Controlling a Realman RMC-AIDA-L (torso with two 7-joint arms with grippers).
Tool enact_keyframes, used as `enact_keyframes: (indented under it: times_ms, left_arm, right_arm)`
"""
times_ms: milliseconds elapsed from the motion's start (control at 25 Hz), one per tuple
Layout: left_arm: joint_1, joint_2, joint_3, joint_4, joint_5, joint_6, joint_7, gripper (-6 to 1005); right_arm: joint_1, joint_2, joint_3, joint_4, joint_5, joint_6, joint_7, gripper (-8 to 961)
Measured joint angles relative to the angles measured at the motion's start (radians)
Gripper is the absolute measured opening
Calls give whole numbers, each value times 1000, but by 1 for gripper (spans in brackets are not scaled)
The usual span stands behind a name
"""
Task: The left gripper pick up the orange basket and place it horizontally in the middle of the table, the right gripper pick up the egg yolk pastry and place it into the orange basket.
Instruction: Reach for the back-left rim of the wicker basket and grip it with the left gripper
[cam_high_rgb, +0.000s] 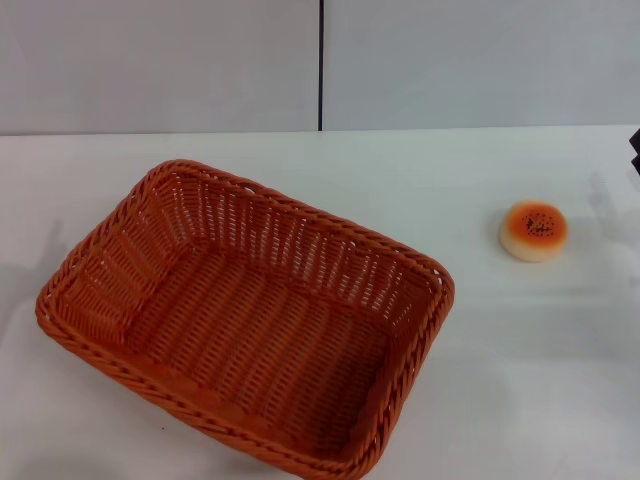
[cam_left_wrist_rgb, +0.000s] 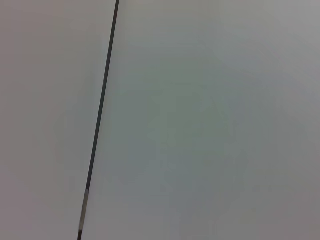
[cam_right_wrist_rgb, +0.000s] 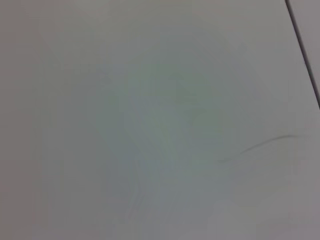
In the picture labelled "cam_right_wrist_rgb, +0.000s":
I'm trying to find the thin dark hair strand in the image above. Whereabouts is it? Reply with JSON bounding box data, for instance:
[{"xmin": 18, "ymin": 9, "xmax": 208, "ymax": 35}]
[{"xmin": 217, "ymin": 134, "xmax": 306, "ymax": 163}]

